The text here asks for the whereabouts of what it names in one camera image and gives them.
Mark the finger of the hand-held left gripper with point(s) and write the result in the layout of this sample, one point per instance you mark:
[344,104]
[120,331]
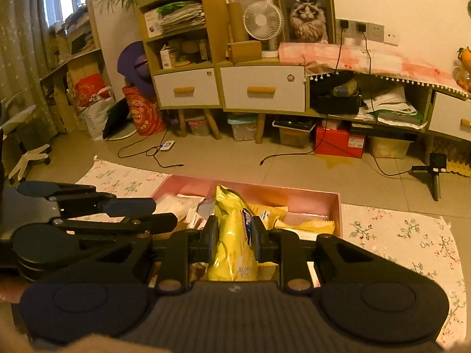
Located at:
[162,223]
[128,207]

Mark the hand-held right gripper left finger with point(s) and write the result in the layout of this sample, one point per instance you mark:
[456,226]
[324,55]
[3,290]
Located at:
[211,241]

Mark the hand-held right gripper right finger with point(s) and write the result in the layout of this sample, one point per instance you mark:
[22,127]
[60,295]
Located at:
[258,241]

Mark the golden packet blue label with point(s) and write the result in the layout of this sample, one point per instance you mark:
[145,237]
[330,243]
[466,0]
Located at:
[231,228]

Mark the yellow snack packet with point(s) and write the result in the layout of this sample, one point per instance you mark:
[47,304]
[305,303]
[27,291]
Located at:
[265,211]
[305,228]

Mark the pink cardboard box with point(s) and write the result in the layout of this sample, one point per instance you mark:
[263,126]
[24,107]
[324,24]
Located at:
[309,202]

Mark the white charger puck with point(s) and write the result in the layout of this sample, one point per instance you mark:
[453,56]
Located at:
[167,146]

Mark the white office chair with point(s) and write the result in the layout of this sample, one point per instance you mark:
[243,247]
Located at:
[29,158]

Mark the black flat panel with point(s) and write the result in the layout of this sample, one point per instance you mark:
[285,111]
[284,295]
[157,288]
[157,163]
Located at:
[117,121]

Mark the orange printed bag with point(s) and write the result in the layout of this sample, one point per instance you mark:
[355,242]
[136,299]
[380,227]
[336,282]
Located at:
[143,112]

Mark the small clear storage box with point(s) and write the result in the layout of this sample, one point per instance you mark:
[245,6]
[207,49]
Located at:
[198,125]

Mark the white shopping bag red print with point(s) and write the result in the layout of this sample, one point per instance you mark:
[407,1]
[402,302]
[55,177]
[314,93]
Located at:
[92,106]

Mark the dark lid storage box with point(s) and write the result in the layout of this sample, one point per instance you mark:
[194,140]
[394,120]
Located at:
[294,132]

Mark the teal lid storage box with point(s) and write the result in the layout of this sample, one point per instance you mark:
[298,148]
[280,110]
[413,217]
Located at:
[243,127]

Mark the red cardboard box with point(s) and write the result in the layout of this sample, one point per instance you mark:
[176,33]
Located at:
[340,139]

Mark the floral tablecloth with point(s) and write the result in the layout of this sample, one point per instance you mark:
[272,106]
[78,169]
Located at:
[397,235]

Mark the purple plush toy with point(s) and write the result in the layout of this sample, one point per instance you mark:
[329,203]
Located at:
[134,66]

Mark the wooden drawer cabinet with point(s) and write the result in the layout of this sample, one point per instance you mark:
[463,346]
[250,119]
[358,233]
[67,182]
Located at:
[218,88]

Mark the small white carton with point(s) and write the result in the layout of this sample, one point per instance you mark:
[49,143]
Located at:
[166,57]

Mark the wide clear storage box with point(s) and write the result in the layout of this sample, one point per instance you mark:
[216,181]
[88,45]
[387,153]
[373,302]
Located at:
[390,147]

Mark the wooden storage shelving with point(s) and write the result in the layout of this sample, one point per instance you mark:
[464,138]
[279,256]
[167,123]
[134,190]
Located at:
[73,51]

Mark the patterned curtain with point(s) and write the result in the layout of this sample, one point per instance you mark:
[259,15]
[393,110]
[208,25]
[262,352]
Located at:
[18,62]

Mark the white appliance box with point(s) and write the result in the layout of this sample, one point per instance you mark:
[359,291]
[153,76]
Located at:
[152,24]

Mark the pile of folded papers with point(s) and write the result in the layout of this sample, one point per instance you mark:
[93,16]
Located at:
[393,106]

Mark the brown cardboard box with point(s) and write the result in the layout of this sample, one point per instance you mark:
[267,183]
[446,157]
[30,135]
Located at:
[244,50]

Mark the stack of newspapers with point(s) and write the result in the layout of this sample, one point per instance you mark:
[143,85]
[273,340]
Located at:
[182,16]

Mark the wooden shelf cabinet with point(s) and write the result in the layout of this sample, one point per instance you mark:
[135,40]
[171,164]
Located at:
[215,22]

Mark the pink cloth runner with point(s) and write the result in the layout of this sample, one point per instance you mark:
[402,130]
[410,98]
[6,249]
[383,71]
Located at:
[368,60]

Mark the wooden bench cabinet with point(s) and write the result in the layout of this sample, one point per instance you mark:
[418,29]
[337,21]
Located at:
[428,110]

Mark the yellow foam pad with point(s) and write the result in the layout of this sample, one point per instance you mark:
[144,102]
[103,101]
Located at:
[460,167]

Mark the cardboard tube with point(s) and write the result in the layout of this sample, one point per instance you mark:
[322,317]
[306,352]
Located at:
[237,22]

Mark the white desk fan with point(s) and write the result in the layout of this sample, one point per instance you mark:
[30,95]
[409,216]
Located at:
[263,20]

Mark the framed cat picture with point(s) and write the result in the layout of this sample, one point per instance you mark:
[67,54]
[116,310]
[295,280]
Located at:
[305,14]

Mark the bowl of small oranges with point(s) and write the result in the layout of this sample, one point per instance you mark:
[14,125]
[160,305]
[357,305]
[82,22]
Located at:
[463,79]

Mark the large orange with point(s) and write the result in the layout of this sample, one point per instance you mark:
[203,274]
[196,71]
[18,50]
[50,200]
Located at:
[465,57]

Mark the grey wall socket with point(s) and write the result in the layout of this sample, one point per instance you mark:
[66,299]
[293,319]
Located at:
[371,29]

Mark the white wall socket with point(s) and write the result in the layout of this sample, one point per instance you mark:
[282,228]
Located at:
[392,37]

